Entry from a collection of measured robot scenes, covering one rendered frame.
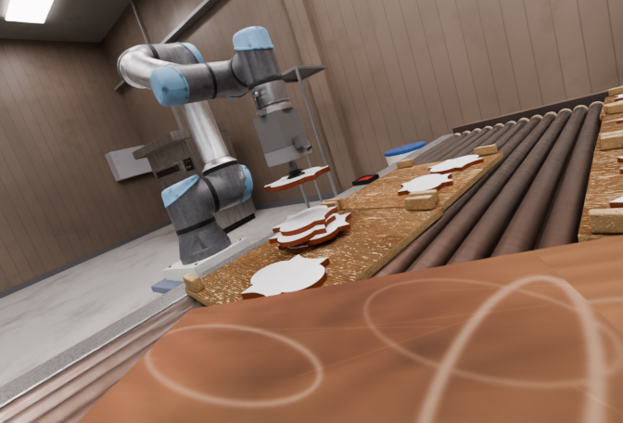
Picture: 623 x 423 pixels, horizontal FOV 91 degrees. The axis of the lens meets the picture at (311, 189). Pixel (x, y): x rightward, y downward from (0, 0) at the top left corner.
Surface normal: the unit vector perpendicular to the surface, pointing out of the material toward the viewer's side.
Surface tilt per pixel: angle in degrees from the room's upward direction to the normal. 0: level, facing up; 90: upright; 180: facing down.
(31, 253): 90
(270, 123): 90
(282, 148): 90
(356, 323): 0
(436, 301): 0
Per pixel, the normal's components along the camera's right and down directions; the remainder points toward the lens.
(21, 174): 0.76, -0.14
